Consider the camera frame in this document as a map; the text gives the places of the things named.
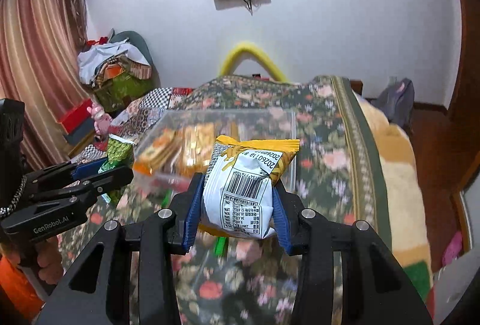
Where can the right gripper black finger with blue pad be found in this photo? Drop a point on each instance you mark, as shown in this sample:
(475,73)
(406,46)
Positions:
(95,289)
(376,290)

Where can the orange cracker pack in box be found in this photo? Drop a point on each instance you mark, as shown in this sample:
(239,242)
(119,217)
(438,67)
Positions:
(155,156)

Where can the yellow foam bed rail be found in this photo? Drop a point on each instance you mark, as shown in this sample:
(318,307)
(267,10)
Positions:
(249,51)

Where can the left hand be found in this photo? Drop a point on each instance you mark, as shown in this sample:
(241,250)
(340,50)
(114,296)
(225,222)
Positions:
(48,258)

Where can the floral green bedspread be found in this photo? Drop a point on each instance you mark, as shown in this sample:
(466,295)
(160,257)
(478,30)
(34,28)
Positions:
(336,172)

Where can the red box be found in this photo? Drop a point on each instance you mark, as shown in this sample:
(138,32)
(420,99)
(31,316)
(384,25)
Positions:
(76,116)

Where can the pink slipper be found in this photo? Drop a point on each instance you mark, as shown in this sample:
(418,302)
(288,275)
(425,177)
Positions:
(453,250)

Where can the beige fleece blanket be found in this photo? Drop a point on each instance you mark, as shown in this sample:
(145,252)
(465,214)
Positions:
(410,244)

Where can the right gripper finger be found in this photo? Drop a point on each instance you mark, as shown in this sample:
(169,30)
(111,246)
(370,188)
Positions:
(61,175)
(81,194)

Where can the grey backpack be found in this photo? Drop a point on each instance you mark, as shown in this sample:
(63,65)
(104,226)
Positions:
(396,102)

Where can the yellow cookie pack in box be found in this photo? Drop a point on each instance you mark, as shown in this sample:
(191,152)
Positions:
(196,149)

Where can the white yellow snack bag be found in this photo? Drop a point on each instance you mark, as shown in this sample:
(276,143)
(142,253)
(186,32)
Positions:
(237,197)

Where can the clear plastic storage box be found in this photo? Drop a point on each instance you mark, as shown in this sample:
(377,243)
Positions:
(240,124)

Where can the pile of clothes and bags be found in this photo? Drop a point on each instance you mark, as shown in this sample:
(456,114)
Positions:
(118,69)

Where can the pink plush toy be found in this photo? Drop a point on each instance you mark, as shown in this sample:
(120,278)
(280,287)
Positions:
(102,120)

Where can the green snack packet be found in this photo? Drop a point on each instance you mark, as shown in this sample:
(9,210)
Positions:
(120,152)

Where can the striped pink curtain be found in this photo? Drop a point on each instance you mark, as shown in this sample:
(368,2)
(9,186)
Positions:
(40,42)

